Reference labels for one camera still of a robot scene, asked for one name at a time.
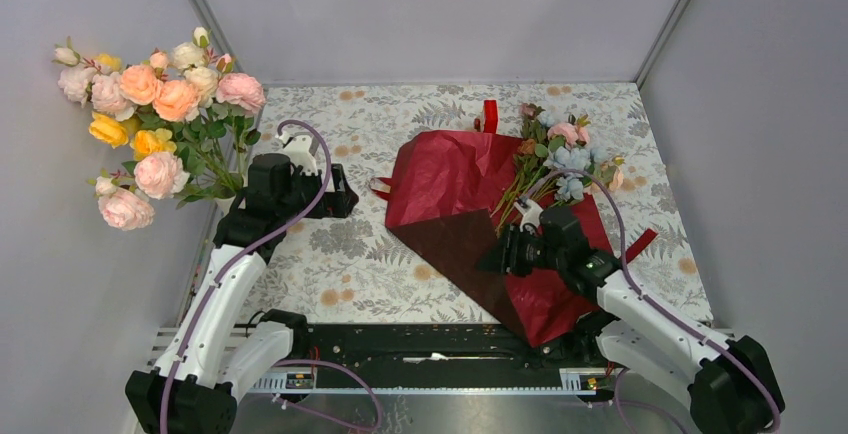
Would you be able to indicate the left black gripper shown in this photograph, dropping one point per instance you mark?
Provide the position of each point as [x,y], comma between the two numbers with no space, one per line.
[337,203]

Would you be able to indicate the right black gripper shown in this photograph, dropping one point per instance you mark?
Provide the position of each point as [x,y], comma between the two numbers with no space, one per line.
[505,258]

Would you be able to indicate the brown and red wrapping paper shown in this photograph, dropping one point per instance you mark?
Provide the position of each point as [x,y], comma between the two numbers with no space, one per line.
[444,189]

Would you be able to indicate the brown paper bouquet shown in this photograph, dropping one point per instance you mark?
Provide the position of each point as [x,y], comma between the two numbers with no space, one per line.
[558,158]

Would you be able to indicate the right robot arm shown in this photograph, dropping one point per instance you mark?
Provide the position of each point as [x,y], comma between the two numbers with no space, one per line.
[727,384]

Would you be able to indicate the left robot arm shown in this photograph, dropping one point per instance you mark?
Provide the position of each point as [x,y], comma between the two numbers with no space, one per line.
[194,386]

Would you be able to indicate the white ceramic vase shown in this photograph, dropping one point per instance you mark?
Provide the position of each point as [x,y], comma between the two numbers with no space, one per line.
[224,205]

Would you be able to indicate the floral patterned table mat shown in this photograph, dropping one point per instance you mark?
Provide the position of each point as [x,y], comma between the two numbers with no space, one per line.
[354,270]

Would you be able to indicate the red toy block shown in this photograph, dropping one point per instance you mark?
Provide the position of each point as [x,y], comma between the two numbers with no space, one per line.
[488,119]

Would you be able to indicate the pastel rose bunch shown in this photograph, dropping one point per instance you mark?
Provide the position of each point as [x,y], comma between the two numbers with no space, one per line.
[187,116]

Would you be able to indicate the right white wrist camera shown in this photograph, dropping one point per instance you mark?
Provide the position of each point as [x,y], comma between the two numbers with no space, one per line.
[530,212]

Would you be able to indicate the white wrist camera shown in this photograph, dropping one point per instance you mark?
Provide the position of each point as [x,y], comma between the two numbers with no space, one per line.
[301,150]
[530,212]

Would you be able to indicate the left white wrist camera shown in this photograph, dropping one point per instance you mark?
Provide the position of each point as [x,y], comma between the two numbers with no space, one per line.
[301,150]

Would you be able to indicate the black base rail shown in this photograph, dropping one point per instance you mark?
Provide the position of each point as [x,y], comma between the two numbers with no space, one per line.
[437,355]

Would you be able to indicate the slotted white cable duct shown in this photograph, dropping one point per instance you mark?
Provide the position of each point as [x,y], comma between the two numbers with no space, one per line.
[566,383]

